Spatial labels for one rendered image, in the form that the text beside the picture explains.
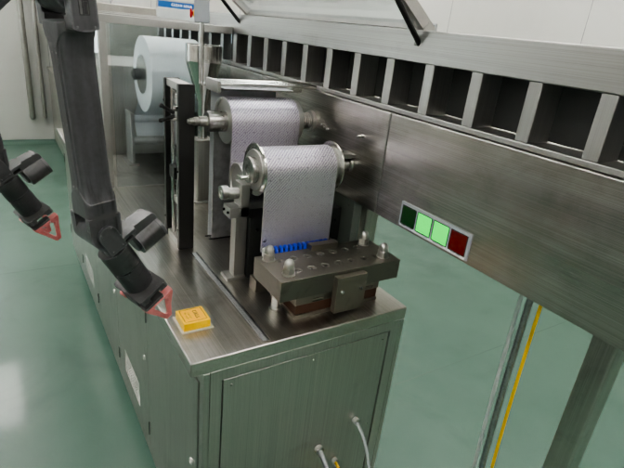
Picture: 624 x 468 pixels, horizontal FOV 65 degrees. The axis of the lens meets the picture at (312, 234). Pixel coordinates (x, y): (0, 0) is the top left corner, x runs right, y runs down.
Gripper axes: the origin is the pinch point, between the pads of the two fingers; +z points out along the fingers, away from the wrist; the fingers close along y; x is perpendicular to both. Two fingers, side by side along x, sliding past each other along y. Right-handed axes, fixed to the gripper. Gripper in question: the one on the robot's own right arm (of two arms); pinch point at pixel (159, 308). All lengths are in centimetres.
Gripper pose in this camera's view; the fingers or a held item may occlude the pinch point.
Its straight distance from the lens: 110.9
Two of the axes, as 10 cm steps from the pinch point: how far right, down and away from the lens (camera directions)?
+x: -6.1, 6.6, -4.4
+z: 2.3, 6.8, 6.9
